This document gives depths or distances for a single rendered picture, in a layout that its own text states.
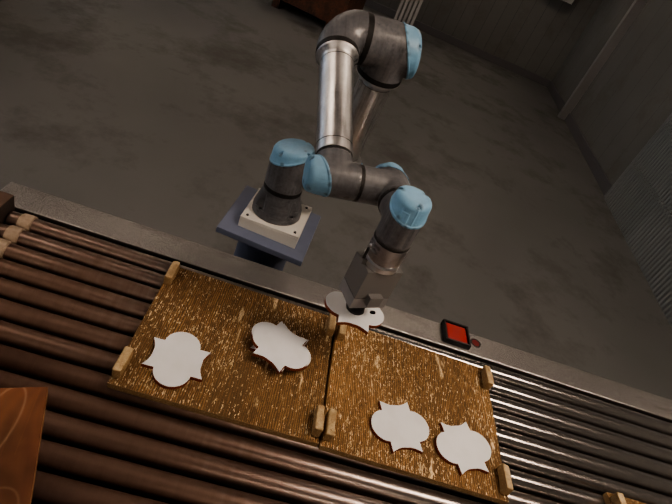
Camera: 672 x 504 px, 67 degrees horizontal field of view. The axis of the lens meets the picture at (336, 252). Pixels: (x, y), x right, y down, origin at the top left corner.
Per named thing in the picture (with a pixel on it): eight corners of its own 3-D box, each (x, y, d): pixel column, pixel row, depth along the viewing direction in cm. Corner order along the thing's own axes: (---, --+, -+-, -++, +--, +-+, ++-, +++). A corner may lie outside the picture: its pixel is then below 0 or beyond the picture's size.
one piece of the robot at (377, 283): (378, 269, 93) (347, 326, 103) (417, 270, 98) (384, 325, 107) (359, 234, 100) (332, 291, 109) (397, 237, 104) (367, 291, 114)
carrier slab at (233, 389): (171, 269, 121) (173, 264, 120) (332, 321, 126) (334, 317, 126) (106, 387, 93) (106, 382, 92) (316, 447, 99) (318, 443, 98)
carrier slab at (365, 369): (335, 323, 126) (337, 319, 125) (482, 372, 132) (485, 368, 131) (317, 449, 98) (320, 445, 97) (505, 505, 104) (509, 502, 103)
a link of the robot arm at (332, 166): (322, -15, 111) (313, 174, 91) (369, -1, 114) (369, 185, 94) (308, 25, 121) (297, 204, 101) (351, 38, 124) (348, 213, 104)
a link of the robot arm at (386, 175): (360, 152, 103) (369, 181, 94) (410, 163, 106) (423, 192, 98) (348, 184, 107) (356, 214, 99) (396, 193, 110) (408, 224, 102)
